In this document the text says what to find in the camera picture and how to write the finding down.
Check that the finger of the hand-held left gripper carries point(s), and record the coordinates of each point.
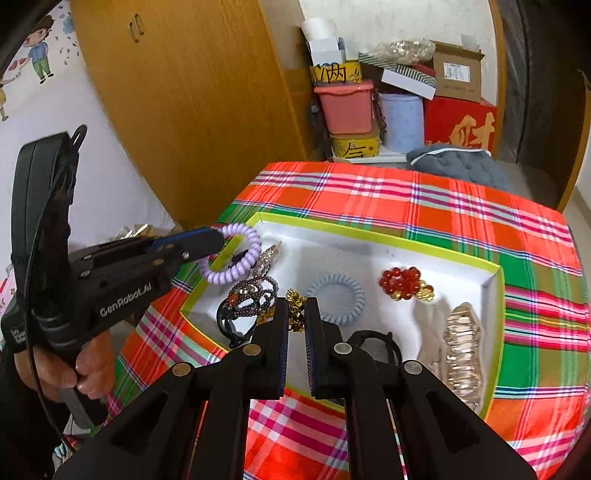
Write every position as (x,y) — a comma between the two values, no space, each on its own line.
(180,234)
(203,247)

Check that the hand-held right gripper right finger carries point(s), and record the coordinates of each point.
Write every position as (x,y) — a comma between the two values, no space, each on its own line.
(310,350)

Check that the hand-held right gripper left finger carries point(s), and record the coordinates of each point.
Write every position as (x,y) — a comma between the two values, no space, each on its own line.
(282,350)

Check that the rhinestone hair clip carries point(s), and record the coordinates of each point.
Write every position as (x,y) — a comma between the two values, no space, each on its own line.
(267,261)

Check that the yellow-green cardboard box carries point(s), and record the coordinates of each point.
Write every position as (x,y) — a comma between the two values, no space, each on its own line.
(351,249)

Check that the person's left hand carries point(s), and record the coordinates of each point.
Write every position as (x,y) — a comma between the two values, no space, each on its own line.
(94,364)

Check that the wooden wardrobe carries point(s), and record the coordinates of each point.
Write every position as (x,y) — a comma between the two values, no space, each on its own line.
(184,92)

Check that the gold hair claw clip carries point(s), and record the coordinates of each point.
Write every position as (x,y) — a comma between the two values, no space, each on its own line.
(464,350)

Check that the yellow round tin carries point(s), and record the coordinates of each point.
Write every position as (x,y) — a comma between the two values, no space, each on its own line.
(334,74)
(355,147)

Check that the pink plastic bin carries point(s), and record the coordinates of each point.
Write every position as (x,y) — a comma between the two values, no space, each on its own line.
(346,108)

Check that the plaid tablecloth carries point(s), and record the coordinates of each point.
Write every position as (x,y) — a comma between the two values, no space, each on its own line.
(461,207)

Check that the small white open box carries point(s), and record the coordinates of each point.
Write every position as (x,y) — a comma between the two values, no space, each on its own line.
(325,50)

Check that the pale blue cylindrical bin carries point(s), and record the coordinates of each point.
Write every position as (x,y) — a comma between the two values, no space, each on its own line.
(400,122)

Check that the grey quilted cushion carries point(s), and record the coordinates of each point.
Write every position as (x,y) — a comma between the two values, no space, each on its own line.
(461,166)

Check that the white paper roll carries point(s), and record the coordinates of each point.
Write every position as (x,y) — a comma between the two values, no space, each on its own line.
(318,27)

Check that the white box with striped edge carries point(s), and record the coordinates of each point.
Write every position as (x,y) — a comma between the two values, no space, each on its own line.
(406,83)

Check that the red box with gold print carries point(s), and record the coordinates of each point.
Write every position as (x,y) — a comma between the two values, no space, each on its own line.
(443,124)

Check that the clear bag of gold items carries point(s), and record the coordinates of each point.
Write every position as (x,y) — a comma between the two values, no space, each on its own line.
(406,50)

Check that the open brown cardboard box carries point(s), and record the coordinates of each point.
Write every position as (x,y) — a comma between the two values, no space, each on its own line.
(457,74)

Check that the dark grey sheet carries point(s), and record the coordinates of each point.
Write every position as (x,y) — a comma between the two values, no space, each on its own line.
(540,92)

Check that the cartoon wall sticker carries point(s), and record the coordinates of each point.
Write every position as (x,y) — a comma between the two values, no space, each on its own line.
(39,50)

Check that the wooden door frame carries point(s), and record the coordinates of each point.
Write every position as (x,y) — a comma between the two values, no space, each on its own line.
(577,152)

